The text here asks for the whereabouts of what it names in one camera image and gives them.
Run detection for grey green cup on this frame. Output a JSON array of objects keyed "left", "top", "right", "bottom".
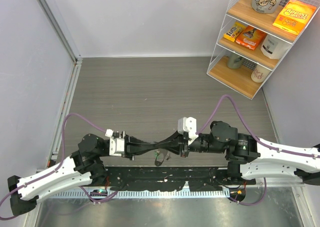
[{"left": 227, "top": 53, "right": 244, "bottom": 69}]

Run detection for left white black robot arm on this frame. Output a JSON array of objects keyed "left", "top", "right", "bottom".
[{"left": 7, "top": 134, "right": 158, "bottom": 217}]

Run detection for white labelled pouch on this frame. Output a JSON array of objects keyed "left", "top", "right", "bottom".
[{"left": 260, "top": 34, "right": 291, "bottom": 60}]

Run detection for silver keys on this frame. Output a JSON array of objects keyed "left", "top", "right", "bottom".
[{"left": 154, "top": 148, "right": 171, "bottom": 167}]

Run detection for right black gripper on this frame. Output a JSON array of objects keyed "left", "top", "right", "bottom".
[{"left": 156, "top": 128, "right": 226, "bottom": 158}]

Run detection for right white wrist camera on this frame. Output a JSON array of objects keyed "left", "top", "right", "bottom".
[{"left": 177, "top": 117, "right": 199, "bottom": 141}]

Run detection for purple cable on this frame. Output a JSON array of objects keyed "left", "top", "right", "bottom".
[
  {"left": 0, "top": 112, "right": 118, "bottom": 220},
  {"left": 196, "top": 94, "right": 320, "bottom": 207}
]

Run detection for yellow candy packet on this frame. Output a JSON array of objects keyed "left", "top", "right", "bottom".
[{"left": 223, "top": 21, "right": 246, "bottom": 42}]

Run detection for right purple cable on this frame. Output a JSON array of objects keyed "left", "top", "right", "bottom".
[{"left": 196, "top": 94, "right": 320, "bottom": 207}]

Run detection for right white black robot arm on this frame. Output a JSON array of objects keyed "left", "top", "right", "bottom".
[{"left": 157, "top": 118, "right": 320, "bottom": 186}]

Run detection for white wire wooden shelf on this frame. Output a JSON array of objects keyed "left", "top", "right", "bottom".
[{"left": 207, "top": 0, "right": 320, "bottom": 99}]

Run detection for orange snack packet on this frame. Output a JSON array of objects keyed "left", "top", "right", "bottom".
[{"left": 235, "top": 25, "right": 267, "bottom": 51}]

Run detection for orange yellow snack box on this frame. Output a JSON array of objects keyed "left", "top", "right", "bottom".
[{"left": 272, "top": 0, "right": 316, "bottom": 36}]

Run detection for white slotted cable duct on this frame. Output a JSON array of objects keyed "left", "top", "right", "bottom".
[{"left": 50, "top": 187, "right": 230, "bottom": 199}]

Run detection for cream cup red writing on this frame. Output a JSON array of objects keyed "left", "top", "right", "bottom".
[{"left": 251, "top": 64, "right": 271, "bottom": 83}]

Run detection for aluminium frame rail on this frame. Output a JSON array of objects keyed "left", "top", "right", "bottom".
[{"left": 29, "top": 0, "right": 83, "bottom": 64}]

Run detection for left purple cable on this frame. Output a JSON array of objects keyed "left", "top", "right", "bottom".
[{"left": 0, "top": 112, "right": 118, "bottom": 220}]

